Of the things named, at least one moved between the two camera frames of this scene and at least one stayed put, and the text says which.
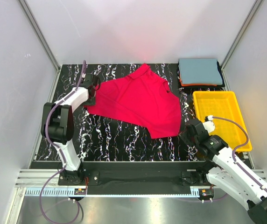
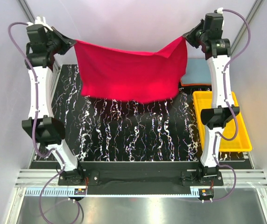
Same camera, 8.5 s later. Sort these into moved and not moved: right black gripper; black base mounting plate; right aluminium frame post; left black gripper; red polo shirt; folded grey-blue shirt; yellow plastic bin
Moved: left black gripper; red polo shirt; right black gripper
Not moved: folded grey-blue shirt; black base mounting plate; yellow plastic bin; right aluminium frame post
